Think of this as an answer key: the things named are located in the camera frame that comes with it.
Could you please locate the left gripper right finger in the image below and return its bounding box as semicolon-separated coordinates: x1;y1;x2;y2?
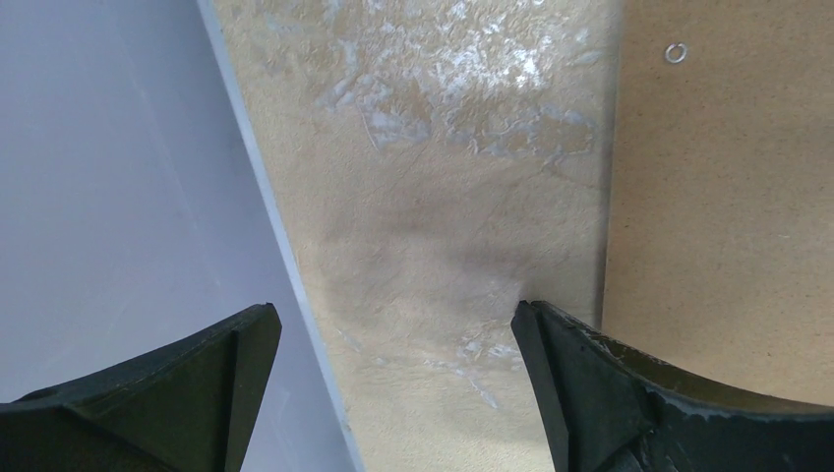
511;301;833;471

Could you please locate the brown frame backing board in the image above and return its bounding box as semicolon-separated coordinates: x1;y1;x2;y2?
602;1;833;404

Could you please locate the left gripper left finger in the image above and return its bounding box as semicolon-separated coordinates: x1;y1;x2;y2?
1;304;281;471

